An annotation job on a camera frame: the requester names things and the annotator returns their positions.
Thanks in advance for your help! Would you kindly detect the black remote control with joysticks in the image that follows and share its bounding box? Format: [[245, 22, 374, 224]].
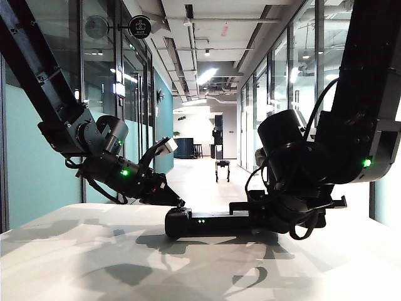
[[165, 206, 283, 238]]

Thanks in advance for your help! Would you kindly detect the round black hanging sign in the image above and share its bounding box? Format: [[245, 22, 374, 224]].
[[128, 15, 153, 40]]

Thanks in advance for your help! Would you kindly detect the long vertical door handle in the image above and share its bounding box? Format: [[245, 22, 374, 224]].
[[135, 72, 144, 157]]

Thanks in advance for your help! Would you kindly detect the black quadruped robot dog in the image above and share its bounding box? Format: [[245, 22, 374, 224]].
[[214, 159, 231, 183]]

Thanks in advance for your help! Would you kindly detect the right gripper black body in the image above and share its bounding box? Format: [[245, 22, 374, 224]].
[[229, 187, 348, 235]]

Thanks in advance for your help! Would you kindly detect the tall black cabinet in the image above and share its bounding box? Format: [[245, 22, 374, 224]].
[[212, 115, 225, 161]]

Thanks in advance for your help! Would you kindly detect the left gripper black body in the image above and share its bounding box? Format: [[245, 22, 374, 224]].
[[137, 171, 169, 204]]

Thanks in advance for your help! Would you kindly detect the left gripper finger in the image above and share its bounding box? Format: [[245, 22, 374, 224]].
[[156, 183, 186, 208]]

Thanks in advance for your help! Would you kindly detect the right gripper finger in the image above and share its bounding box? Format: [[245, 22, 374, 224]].
[[247, 189, 268, 203]]

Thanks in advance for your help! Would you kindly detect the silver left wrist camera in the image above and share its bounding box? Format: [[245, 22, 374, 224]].
[[156, 136, 179, 155]]

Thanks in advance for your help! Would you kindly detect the thin right wrist camera cable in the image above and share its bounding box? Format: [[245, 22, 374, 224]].
[[245, 162, 270, 201]]

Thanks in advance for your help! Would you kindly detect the thick right arm cable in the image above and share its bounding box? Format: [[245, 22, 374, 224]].
[[303, 78, 339, 139]]

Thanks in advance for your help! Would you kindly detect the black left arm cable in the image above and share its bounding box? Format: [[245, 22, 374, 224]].
[[65, 156, 129, 205]]

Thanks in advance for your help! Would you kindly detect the linear ceiling light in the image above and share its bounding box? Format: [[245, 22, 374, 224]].
[[197, 68, 217, 85]]

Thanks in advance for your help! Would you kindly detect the dark counter cabinet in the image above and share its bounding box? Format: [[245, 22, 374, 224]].
[[174, 137, 195, 160]]

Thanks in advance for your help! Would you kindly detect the looped right gripper cable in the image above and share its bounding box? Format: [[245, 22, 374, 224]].
[[288, 208, 320, 241]]

